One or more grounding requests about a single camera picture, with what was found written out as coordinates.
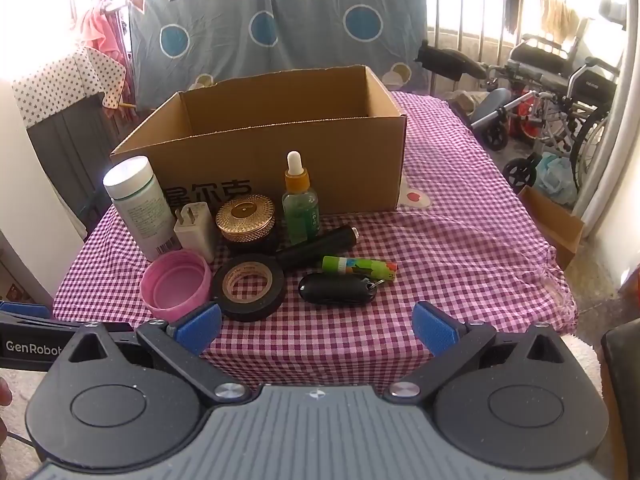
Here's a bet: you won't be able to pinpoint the pink round container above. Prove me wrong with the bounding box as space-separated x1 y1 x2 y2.
140 250 213 321

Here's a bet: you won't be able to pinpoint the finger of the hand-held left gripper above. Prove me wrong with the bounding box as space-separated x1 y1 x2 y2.
0 301 86 332

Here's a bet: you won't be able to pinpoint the pink hanging clothes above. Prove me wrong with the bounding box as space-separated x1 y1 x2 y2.
75 0 136 111

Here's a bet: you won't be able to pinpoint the white plastic bottle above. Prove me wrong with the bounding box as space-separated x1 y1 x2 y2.
102 156 183 262

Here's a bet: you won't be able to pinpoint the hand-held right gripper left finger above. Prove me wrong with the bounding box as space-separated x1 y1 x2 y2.
45 302 252 405

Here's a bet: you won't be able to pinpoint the black key case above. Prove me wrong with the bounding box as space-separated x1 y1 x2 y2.
297 273 386 306

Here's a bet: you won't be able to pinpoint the metal window railing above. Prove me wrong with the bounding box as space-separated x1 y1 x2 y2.
425 0 551 96

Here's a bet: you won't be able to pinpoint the polka dot cloth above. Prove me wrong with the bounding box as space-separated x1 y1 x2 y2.
11 46 126 128

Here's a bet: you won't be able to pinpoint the purple checkered tablecloth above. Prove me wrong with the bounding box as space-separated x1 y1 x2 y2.
52 91 578 401

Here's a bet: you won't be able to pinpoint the dark chair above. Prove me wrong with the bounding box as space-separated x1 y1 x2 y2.
600 317 640 480

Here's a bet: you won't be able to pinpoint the small open cardboard box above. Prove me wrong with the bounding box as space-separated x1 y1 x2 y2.
517 185 586 271

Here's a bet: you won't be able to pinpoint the pale blue plastic bag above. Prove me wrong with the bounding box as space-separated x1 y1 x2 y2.
537 152 578 206

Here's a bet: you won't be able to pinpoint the black flashlight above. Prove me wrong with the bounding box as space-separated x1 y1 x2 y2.
272 226 361 273

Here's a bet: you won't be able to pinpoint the black tape roll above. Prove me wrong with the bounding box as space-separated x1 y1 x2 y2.
210 253 288 322

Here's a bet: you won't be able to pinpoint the person's left hand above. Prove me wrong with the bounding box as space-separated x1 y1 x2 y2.
0 377 13 447

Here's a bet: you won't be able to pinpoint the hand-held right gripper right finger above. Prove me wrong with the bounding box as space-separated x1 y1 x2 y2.
387 301 576 405

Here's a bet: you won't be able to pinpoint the gold lid jar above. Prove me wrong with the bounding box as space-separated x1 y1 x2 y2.
216 194 281 256

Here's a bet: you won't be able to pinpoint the white cabinet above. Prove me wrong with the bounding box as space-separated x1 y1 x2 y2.
0 77 86 306

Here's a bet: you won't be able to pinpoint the brown cardboard box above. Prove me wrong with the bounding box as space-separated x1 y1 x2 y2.
110 64 408 213

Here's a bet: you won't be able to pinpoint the green lip balm tube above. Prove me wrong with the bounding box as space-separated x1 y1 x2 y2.
322 255 398 283

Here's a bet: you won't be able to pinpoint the white charger plug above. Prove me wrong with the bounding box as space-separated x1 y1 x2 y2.
173 201 217 263

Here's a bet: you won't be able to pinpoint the green dropper bottle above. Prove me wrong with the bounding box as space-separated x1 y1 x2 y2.
281 151 321 242

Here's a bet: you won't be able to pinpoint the dark cabinet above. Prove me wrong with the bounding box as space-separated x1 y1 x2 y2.
25 92 136 236

